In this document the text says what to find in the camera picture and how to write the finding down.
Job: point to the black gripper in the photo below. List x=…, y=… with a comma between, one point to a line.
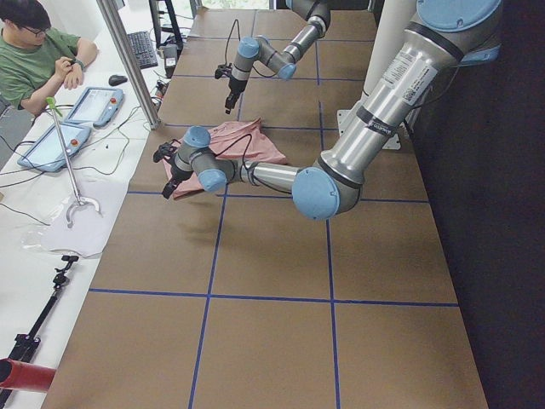
x=233, y=86
x=175, y=172

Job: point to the pink Snoopy t-shirt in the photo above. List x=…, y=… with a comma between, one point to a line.
x=251, y=145

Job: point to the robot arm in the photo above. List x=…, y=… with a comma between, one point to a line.
x=282, y=63
x=439, y=35

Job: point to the white paper sheet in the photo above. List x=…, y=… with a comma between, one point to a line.
x=82, y=230

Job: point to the black keyboard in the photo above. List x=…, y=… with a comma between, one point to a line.
x=143, y=49

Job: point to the blue teach pendant far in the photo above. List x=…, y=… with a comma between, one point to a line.
x=96, y=105

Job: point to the blue teach pendant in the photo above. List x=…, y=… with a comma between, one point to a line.
x=96, y=105
x=46, y=154

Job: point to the black computer mouse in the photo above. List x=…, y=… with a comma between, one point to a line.
x=115, y=80

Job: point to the blue teach pendant near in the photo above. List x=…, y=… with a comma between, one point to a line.
x=46, y=154

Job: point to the metal grabber pole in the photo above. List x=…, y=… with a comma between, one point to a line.
x=80, y=201

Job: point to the white mounting column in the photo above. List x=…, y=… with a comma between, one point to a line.
x=392, y=17

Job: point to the person in green shirt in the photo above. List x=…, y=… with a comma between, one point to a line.
x=36, y=59

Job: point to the black tripod pole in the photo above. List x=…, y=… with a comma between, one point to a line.
x=26, y=344

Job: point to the red cylinder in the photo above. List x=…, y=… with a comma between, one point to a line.
x=18, y=375

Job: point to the aluminium frame post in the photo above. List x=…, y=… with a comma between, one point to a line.
x=120, y=39

